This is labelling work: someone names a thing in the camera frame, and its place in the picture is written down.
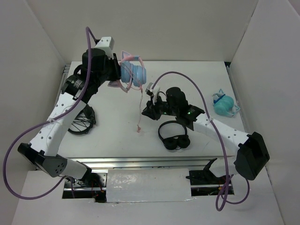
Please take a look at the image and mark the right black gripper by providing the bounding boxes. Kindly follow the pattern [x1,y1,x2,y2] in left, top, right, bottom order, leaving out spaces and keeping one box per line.
[141,93,179,120]

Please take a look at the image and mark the pink blue cat-ear headphones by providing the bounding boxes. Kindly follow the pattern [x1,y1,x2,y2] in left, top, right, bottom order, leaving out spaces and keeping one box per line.
[108,51,147,93]

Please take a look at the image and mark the pink headphone cable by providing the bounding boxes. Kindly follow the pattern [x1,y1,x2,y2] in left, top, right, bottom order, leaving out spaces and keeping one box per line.
[135,88,145,134]

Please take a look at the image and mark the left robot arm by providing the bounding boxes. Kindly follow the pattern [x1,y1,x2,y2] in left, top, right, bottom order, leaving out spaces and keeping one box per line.
[18,47,120,187]

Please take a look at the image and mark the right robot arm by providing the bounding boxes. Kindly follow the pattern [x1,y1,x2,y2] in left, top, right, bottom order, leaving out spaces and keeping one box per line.
[142,87,270,184]

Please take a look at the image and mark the black on-ear headphones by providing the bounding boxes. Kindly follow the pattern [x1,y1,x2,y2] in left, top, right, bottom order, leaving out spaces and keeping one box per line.
[157,120,190,150]

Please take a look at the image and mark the teal cat-ear headphones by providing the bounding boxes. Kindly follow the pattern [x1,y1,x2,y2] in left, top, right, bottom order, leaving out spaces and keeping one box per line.
[212,89,240,118]

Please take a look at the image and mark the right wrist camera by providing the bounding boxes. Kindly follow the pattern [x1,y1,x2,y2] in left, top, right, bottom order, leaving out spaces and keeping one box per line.
[145,82,160,105]

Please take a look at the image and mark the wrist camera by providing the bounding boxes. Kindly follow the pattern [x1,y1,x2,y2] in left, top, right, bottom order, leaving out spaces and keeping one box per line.
[145,82,160,105]
[95,37,114,59]

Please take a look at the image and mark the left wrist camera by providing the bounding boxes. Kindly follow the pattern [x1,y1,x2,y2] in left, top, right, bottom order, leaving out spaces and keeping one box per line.
[95,37,114,59]

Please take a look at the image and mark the black headphones with cable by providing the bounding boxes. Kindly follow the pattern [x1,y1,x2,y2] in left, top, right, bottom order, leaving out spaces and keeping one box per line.
[68,105,97,135]

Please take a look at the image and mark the aluminium rail frame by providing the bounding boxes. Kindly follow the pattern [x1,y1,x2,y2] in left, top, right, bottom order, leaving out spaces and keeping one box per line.
[59,61,245,168]

